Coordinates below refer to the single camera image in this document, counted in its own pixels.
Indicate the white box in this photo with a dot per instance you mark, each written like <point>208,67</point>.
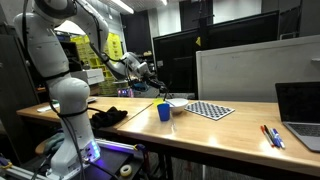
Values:
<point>88,76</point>

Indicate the red pen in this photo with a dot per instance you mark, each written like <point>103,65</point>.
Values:
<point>266,136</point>

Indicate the blue plastic cup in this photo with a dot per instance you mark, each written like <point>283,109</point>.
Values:
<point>140,87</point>
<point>163,113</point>

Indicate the small checkerboard sheet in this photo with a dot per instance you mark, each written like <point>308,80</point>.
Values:
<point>210,110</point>

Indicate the black pen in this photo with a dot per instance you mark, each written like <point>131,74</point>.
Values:
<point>269,132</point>

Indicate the yellow triangle sign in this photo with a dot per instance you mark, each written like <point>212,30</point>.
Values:
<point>198,41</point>

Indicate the black cloth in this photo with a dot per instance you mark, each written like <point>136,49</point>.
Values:
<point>108,117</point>

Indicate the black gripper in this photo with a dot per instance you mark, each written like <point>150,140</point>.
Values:
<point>154,82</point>

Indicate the yellow plastic crate stack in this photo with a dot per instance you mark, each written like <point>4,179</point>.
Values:
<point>115,46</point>

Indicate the large black screen panel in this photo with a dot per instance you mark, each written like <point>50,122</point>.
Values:
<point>180,60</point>

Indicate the ceiling light strip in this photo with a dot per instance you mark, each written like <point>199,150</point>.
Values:
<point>122,6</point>

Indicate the white plate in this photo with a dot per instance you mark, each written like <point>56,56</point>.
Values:
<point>178,106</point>

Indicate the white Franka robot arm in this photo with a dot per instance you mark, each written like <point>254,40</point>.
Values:
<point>66,96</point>

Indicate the blue pen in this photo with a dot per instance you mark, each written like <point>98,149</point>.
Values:
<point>275,138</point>
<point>280,139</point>

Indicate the aluminium rail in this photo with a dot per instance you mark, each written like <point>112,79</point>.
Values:
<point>116,144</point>
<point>20,174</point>

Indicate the yellow plastic bowl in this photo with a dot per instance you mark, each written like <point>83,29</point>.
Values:
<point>157,101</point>

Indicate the grey laptop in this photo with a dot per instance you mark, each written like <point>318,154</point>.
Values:
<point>296,100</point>

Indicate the clear tape roll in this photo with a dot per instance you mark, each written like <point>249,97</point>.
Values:
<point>121,171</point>

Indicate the yellow purple clamp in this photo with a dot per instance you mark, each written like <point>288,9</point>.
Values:
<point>140,147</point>
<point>6,163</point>

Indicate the white divider board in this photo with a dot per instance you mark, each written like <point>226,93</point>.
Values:
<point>250,70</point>

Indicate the purple lit device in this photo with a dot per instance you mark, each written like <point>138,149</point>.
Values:
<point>125,92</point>

